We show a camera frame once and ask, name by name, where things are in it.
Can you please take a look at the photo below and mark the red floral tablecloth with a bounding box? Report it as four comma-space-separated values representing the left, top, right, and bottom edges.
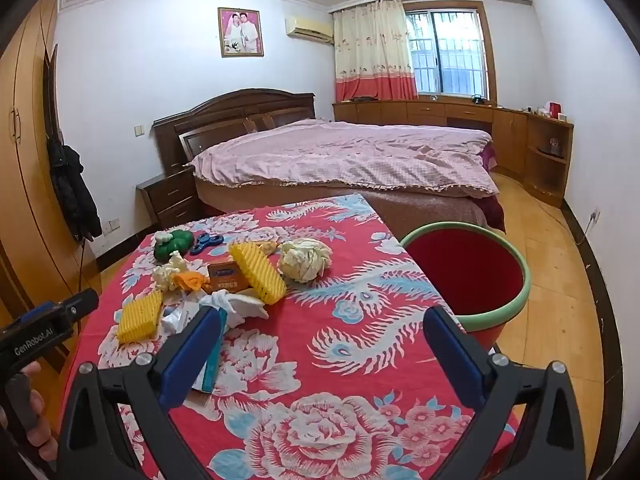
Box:
60, 192, 518, 480

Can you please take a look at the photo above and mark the small orange box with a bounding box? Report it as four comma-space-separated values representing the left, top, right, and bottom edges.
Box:
207, 261, 251, 295

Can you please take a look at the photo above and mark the long wooden cabinet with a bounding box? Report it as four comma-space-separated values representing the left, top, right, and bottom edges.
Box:
331, 97, 575, 208

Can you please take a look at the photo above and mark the white cauliflower toy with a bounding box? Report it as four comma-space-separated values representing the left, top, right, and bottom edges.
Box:
277, 238, 333, 282

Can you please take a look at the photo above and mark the black jacket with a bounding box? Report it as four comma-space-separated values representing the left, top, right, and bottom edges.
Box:
46, 135, 103, 243

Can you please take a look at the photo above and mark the person's left hand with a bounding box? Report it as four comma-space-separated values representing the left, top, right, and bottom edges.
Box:
17, 361, 59, 462

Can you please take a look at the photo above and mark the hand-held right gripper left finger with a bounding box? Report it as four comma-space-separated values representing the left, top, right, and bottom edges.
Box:
56, 305, 236, 480

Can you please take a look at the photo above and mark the teal and white box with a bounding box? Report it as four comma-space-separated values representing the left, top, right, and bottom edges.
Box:
192, 310, 228, 393

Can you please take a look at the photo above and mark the yellow foam net sleeve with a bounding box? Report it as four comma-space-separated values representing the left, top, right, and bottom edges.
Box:
116, 289, 165, 345
228, 241, 287, 306

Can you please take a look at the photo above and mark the pink quilt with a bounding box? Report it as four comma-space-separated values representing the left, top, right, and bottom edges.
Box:
185, 119, 501, 198

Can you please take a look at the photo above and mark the brown wooden nightstand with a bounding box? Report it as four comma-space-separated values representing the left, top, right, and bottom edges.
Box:
136, 167, 203, 228

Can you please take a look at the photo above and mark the barred window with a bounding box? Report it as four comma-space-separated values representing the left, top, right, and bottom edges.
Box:
402, 2, 498, 103

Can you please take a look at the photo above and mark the red plastic bucket green rim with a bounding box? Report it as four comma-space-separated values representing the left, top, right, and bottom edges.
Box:
400, 222, 532, 353

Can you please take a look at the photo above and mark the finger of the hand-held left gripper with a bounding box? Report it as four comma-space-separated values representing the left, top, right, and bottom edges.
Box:
50, 287, 99, 323

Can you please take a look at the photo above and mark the framed wall photo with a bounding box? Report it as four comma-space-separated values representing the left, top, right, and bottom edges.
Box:
218, 7, 264, 57

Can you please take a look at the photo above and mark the brown wooden bed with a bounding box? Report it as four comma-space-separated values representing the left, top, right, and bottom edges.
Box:
152, 88, 506, 233

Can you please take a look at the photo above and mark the thin floor cable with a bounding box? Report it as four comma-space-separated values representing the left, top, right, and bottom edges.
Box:
530, 200, 598, 248

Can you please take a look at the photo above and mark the wooden wardrobe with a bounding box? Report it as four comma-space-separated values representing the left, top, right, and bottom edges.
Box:
0, 0, 103, 321

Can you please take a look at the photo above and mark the orange snack wrapper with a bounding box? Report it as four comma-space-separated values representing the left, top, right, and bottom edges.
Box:
172, 271, 211, 293

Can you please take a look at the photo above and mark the green toy broccoli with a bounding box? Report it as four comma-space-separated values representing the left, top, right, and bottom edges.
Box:
152, 229, 193, 262

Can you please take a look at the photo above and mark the maroon bed sheet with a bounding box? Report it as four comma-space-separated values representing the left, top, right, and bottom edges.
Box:
477, 141, 507, 235

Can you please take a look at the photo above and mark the cream and red curtain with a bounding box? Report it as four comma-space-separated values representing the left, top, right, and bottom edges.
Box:
332, 0, 419, 103

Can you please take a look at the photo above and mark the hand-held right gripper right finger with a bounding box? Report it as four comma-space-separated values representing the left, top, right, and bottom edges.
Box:
422, 305, 586, 480

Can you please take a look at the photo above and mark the wall air conditioner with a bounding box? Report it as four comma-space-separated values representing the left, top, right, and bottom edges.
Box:
285, 16, 334, 43

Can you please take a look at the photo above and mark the blue fidget spinner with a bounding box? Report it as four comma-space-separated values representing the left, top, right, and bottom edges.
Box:
189, 232, 227, 256

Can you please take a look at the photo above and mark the white tissue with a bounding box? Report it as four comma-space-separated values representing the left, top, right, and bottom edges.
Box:
200, 291, 271, 331

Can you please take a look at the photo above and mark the clear plastic wrapper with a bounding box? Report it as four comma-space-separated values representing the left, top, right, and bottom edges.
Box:
157, 292, 201, 336

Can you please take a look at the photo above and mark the white paper ball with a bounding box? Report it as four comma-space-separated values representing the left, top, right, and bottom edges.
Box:
151, 251, 188, 292

